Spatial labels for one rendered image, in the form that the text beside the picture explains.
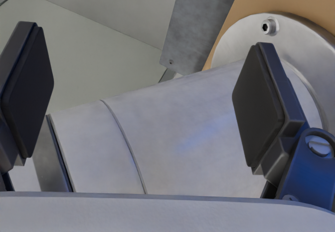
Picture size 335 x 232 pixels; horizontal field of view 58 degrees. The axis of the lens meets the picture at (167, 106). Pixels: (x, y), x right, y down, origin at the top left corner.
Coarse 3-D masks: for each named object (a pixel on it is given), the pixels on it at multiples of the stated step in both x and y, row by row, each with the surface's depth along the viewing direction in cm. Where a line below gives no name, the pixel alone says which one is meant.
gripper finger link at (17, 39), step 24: (24, 24) 10; (24, 48) 10; (0, 72) 9; (24, 72) 9; (48, 72) 12; (0, 96) 8; (24, 96) 9; (48, 96) 12; (0, 120) 8; (24, 120) 9; (0, 144) 8; (24, 144) 10; (0, 168) 9
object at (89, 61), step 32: (0, 0) 187; (32, 0) 192; (0, 32) 174; (64, 32) 181; (96, 32) 184; (64, 64) 168; (96, 64) 171; (128, 64) 174; (160, 64) 178; (64, 96) 157; (96, 96) 160
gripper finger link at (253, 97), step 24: (264, 48) 11; (240, 72) 12; (264, 72) 10; (240, 96) 12; (264, 96) 10; (288, 96) 9; (240, 120) 12; (264, 120) 10; (288, 120) 9; (264, 144) 10; (288, 144) 9; (264, 168) 10
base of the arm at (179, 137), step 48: (240, 48) 28; (288, 48) 23; (144, 96) 20; (192, 96) 20; (96, 144) 17; (144, 144) 17; (192, 144) 18; (240, 144) 19; (96, 192) 16; (144, 192) 17; (192, 192) 18; (240, 192) 19
